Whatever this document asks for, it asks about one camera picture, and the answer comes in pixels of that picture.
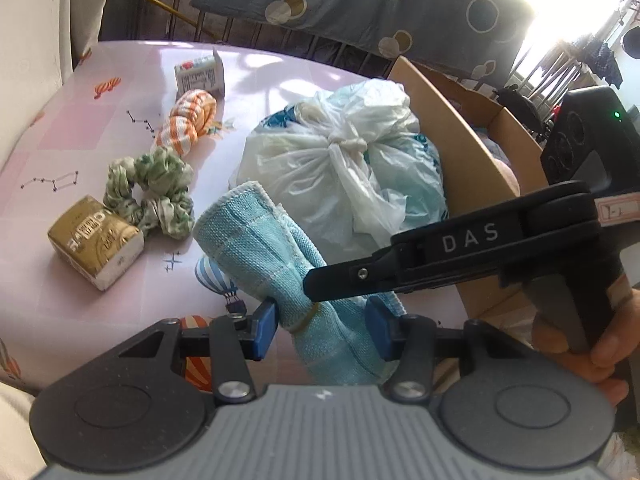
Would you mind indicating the grey blanket with circles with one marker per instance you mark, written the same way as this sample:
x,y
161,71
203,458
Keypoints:
x,y
350,5

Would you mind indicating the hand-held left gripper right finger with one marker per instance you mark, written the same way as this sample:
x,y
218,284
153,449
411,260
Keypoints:
x,y
379,330

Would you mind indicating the pink printed tablecloth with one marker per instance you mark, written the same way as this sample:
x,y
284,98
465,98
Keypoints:
x,y
75,125

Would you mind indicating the cardboard box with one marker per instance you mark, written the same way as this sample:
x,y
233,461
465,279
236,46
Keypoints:
x,y
450,150

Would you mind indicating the orange striped towel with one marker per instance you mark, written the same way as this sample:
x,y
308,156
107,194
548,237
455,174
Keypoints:
x,y
182,125

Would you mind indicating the white and green plastic bag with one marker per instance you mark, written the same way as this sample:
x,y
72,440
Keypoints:
x,y
320,170

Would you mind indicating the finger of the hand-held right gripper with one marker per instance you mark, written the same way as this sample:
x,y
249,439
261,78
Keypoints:
x,y
350,277

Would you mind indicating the gold tissue pack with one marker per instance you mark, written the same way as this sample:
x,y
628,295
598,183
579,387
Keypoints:
x,y
95,240

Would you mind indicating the person's right hand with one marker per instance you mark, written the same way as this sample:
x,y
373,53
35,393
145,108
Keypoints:
x,y
605,360

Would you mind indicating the pink plush toy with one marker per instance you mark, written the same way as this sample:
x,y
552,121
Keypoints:
x,y
510,175

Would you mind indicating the teal towel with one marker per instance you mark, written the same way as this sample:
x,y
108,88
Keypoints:
x,y
245,240

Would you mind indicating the green floral scrunchie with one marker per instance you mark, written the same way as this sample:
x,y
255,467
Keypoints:
x,y
160,170

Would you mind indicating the yellow stick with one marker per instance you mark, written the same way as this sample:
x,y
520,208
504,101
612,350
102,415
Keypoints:
x,y
170,10

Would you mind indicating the dark hanging garment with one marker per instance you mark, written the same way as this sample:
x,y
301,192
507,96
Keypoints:
x,y
605,57

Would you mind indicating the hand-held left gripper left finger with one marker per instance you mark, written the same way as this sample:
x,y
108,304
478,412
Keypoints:
x,y
264,330

